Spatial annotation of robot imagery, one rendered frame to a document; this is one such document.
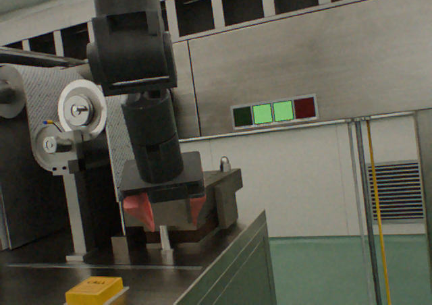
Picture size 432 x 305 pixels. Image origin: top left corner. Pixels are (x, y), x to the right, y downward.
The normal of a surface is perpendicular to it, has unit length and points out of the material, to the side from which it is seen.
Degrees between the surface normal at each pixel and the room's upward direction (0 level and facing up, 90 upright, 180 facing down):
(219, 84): 90
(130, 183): 30
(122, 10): 94
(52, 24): 90
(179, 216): 90
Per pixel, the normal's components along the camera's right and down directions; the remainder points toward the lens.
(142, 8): 0.04, 0.11
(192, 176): -0.11, -0.84
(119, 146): 0.92, -0.11
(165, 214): -0.36, 0.10
